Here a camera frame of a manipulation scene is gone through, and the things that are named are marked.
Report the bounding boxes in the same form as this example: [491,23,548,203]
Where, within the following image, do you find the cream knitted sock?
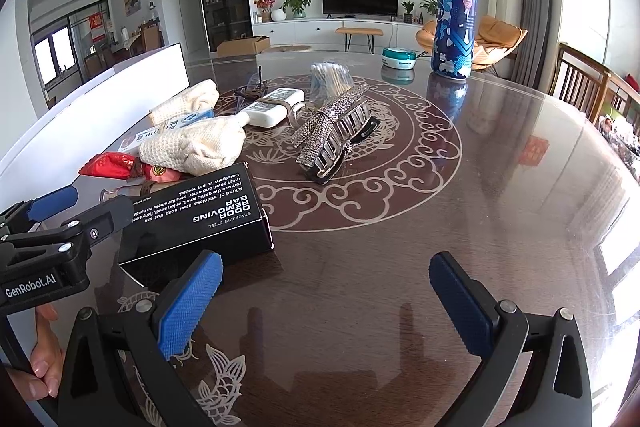
[149,79,221,125]
[139,114,249,172]

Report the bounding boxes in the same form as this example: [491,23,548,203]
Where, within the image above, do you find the orange lounge chair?
[416,17,529,72]

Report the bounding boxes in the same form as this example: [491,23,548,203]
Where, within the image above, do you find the blue patterned bottle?
[430,0,483,80]

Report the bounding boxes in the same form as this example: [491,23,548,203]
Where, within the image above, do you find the brown cardboard box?
[216,36,271,57]

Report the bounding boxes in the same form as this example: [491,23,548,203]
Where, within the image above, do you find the wooden bench with metal legs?
[335,27,384,54]

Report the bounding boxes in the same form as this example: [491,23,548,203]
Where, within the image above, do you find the white cardboard container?
[0,42,191,175]

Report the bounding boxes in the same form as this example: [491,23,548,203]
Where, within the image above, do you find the teal round tin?
[382,47,419,70]

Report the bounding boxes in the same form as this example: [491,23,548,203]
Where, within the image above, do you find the green potted plant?
[282,0,314,19]

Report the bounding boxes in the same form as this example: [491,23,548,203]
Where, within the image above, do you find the leafy potted plant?
[419,0,444,26]

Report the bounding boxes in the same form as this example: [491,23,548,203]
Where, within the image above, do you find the white and blue toothpaste box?
[117,109,216,154]

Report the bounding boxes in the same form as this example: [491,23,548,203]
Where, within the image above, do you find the black printed cardboard box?
[117,162,275,280]

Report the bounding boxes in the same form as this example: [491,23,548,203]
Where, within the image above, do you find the red flowers in vase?
[254,0,287,24]

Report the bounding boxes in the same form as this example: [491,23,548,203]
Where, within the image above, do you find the person's left hand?
[0,302,66,400]

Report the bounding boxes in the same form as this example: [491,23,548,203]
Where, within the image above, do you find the white door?
[175,0,197,52]

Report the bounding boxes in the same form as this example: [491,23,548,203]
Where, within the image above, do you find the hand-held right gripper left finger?
[57,249,226,427]

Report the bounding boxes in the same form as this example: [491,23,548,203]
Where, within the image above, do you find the red snack packet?
[79,152,186,188]

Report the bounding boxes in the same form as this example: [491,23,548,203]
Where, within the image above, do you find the wooden dining chair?
[140,22,165,52]

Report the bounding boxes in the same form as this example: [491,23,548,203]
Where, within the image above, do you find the bag of cotton swabs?
[307,62,353,102]

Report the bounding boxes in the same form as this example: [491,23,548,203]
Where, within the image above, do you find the wooden dining table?
[102,34,146,64]

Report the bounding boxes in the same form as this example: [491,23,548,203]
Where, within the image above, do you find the white television cabinet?
[252,16,436,54]

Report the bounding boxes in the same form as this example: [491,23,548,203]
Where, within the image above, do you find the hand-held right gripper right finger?
[429,251,593,427]

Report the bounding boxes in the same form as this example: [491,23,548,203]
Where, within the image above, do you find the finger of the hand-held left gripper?
[10,196,135,260]
[0,186,79,238]

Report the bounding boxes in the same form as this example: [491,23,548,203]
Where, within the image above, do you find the rhinestone bow hair claw clip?
[291,87,381,184]

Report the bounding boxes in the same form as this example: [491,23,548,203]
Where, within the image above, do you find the white labelled box with band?
[240,87,306,128]

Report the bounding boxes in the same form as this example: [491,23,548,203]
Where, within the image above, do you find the wooden slatted chair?
[550,43,614,108]
[595,72,640,134]

